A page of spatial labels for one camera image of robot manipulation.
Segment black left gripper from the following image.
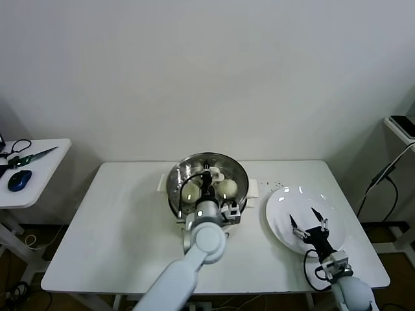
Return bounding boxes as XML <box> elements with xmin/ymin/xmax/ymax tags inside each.
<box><xmin>199</xmin><ymin>163</ymin><xmax>217</xmax><ymax>202</ymax></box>

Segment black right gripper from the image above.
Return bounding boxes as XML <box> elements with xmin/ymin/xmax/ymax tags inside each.
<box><xmin>289</xmin><ymin>208</ymin><xmax>338</xmax><ymax>257</ymax></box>

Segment white steamed baozi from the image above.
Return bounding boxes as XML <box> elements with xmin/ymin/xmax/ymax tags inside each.
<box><xmin>216</xmin><ymin>179</ymin><xmax>239</xmax><ymax>198</ymax></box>
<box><xmin>180</xmin><ymin>183</ymin><xmax>201</xmax><ymax>203</ymax></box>

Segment steel steamer basket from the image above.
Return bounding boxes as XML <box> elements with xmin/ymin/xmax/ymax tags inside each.
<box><xmin>157</xmin><ymin>152</ymin><xmax>260</xmax><ymax>221</ymax></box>

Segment white round plate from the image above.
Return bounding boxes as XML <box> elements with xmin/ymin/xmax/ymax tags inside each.
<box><xmin>265</xmin><ymin>186</ymin><xmax>347</xmax><ymax>259</ymax></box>

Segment black phone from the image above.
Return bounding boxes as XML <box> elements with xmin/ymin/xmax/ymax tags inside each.
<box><xmin>390</xmin><ymin>115</ymin><xmax>415</xmax><ymax>140</ymax></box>

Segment white side table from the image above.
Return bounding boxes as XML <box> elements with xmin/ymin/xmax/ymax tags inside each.
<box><xmin>0</xmin><ymin>138</ymin><xmax>72</xmax><ymax>286</ymax></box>

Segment blue computer mouse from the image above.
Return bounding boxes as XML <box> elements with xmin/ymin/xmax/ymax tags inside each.
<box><xmin>7</xmin><ymin>169</ymin><xmax>33</xmax><ymax>191</ymax></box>

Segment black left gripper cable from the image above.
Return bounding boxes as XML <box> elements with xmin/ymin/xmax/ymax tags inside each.
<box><xmin>177</xmin><ymin>173</ymin><xmax>206</xmax><ymax>224</ymax></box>

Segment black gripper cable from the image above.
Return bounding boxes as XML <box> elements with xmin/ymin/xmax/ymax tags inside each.
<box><xmin>303</xmin><ymin>248</ymin><xmax>333</xmax><ymax>291</ymax></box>
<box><xmin>177</xmin><ymin>173</ymin><xmax>206</xmax><ymax>224</ymax></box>

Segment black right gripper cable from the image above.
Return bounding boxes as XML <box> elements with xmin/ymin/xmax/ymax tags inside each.
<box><xmin>303</xmin><ymin>248</ymin><xmax>333</xmax><ymax>291</ymax></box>

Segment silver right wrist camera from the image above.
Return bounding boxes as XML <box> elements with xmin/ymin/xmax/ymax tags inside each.
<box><xmin>322</xmin><ymin>249</ymin><xmax>351</xmax><ymax>276</ymax></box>

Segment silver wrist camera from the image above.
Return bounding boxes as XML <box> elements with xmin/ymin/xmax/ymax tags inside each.
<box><xmin>322</xmin><ymin>249</ymin><xmax>351</xmax><ymax>276</ymax></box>
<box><xmin>220</xmin><ymin>201</ymin><xmax>243</xmax><ymax>224</ymax></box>

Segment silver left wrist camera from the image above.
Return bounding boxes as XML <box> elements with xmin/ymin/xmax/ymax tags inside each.
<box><xmin>220</xmin><ymin>201</ymin><xmax>243</xmax><ymax>224</ymax></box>

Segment black power cable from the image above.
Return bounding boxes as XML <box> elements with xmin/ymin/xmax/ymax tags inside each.
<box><xmin>356</xmin><ymin>176</ymin><xmax>400</xmax><ymax>227</ymax></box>

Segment white charging cable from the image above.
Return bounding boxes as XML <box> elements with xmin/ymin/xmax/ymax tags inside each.
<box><xmin>366</xmin><ymin>142</ymin><xmax>415</xmax><ymax>195</ymax></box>

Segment green handled scissors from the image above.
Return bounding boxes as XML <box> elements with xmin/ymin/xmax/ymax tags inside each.
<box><xmin>8</xmin><ymin>145</ymin><xmax>59</xmax><ymax>168</ymax></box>

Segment white floor cable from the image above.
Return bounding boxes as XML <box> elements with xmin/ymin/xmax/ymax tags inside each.
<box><xmin>25</xmin><ymin>223</ymin><xmax>65</xmax><ymax>250</ymax></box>

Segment black cable loop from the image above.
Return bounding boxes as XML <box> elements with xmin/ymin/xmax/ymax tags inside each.
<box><xmin>0</xmin><ymin>138</ymin><xmax>32</xmax><ymax>159</ymax></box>

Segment black floor cables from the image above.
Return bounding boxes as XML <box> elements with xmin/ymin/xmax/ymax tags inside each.
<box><xmin>0</xmin><ymin>280</ymin><xmax>33</xmax><ymax>311</ymax></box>

